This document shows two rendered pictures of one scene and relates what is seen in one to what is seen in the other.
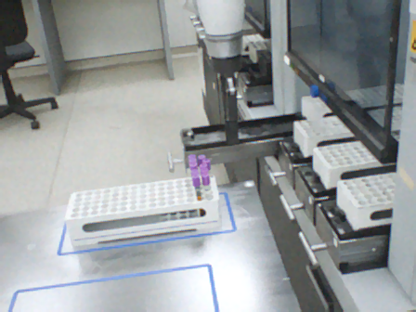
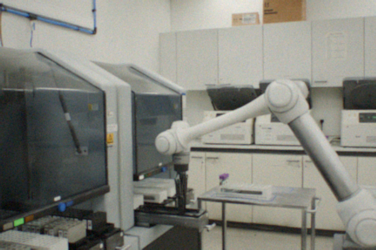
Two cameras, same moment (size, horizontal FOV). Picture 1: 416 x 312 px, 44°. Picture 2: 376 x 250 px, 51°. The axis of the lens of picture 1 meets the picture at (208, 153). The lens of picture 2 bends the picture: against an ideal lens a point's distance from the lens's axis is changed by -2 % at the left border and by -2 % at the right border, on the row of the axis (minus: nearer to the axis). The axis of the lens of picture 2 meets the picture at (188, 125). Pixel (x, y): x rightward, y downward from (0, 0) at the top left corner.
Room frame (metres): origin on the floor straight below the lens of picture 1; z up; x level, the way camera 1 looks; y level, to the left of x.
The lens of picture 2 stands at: (2.99, 0.87, 1.34)
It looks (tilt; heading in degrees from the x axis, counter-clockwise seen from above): 3 degrees down; 207
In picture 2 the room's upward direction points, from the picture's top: 1 degrees counter-clockwise
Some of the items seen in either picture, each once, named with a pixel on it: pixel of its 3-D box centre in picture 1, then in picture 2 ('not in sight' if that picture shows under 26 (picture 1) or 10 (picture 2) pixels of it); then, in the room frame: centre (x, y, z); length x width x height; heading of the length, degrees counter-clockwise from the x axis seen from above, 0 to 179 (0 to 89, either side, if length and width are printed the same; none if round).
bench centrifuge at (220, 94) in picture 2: not in sight; (232, 114); (-1.28, -0.73, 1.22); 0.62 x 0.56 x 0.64; 3
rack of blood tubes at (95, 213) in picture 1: (145, 209); (243, 190); (0.87, 0.14, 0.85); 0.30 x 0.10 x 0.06; 93
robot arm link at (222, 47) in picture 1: (225, 43); (181, 158); (1.23, -0.07, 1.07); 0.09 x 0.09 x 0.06
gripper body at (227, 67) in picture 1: (227, 71); (181, 172); (1.23, -0.07, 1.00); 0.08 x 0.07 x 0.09; 5
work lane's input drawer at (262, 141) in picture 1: (295, 133); (144, 213); (1.29, -0.25, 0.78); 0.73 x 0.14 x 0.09; 95
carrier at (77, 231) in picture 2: (254, 53); (74, 232); (1.84, -0.21, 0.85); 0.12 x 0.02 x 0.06; 6
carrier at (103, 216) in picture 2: (265, 65); (97, 222); (1.69, -0.23, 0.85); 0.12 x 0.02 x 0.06; 6
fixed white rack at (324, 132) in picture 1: (356, 133); (139, 195); (1.15, -0.38, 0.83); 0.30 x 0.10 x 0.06; 95
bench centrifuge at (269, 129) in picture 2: not in sight; (285, 111); (-1.33, -0.14, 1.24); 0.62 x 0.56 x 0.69; 6
